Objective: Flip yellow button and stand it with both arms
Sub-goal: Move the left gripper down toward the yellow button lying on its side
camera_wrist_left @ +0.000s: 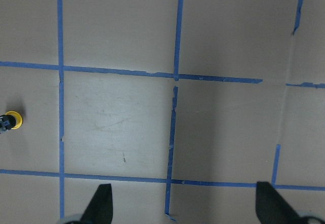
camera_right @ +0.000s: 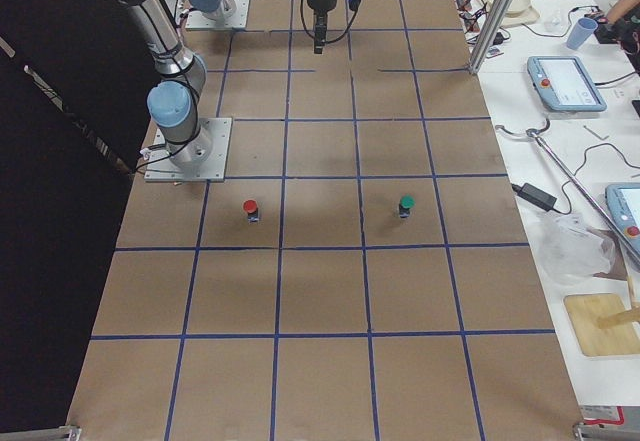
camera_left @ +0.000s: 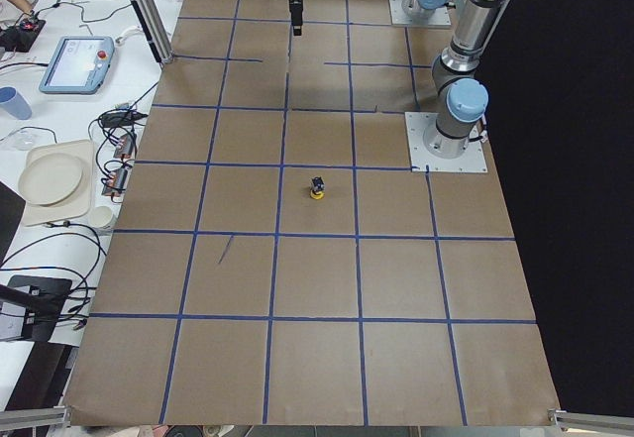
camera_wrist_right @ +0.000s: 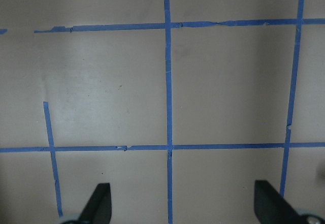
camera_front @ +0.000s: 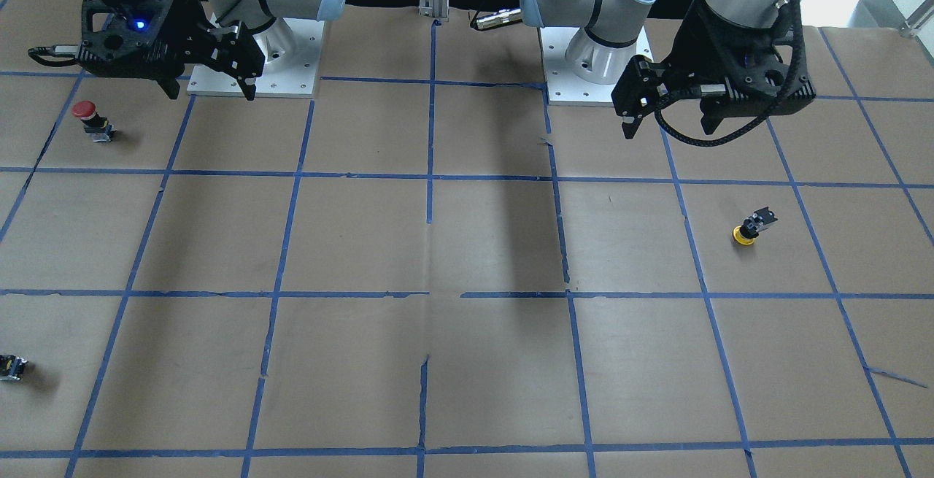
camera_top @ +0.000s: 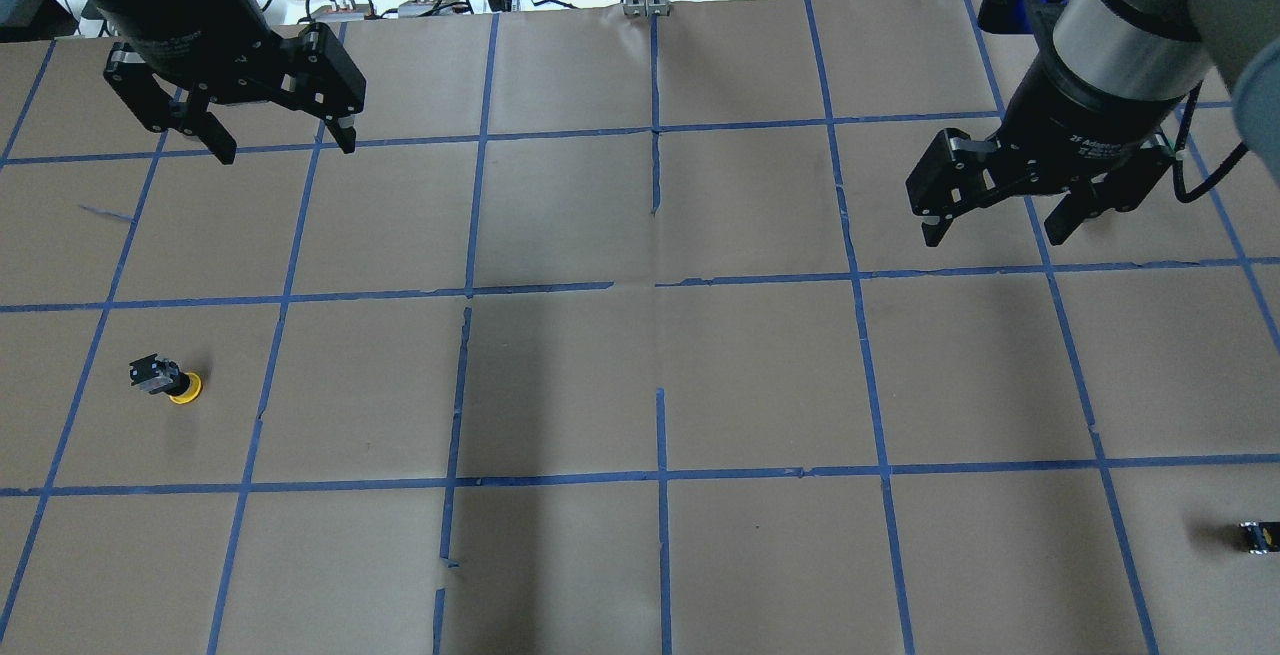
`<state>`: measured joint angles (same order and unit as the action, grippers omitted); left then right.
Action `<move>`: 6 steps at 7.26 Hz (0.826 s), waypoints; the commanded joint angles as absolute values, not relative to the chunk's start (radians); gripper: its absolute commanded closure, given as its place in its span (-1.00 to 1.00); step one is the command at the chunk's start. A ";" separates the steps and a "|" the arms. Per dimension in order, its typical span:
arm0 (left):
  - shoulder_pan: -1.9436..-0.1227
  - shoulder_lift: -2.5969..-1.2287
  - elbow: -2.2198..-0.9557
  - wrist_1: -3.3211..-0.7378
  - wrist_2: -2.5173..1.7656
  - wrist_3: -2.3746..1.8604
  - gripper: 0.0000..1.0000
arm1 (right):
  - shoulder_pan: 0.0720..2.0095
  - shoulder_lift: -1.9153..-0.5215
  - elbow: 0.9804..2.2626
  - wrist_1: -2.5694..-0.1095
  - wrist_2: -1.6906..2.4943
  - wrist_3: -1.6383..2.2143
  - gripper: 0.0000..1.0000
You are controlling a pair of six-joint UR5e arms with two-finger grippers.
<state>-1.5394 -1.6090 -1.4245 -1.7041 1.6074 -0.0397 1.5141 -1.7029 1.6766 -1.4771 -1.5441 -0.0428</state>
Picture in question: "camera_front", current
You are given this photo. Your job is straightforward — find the yellow push button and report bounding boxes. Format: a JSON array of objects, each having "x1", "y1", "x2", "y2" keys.
[{"x1": 733, "y1": 207, "x2": 777, "y2": 246}]

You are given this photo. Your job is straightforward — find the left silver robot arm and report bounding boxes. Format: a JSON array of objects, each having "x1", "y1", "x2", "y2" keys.
[{"x1": 470, "y1": 0, "x2": 817, "y2": 147}]

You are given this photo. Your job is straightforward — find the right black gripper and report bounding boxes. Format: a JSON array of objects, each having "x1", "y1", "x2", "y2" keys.
[{"x1": 76, "y1": 0, "x2": 266, "y2": 100}]

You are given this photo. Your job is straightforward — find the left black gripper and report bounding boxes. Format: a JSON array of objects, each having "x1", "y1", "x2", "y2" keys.
[{"x1": 611, "y1": 0, "x2": 817, "y2": 141}]

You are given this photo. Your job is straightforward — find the red push button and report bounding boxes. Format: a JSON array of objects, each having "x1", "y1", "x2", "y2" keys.
[{"x1": 71, "y1": 100, "x2": 114, "y2": 143}]

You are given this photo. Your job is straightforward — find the green push button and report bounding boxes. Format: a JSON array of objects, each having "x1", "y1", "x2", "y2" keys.
[{"x1": 0, "y1": 354, "x2": 29, "y2": 382}]

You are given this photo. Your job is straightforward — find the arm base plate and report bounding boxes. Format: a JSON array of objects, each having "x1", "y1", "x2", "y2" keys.
[
  {"x1": 539, "y1": 27, "x2": 654, "y2": 107},
  {"x1": 187, "y1": 18, "x2": 325, "y2": 99}
]

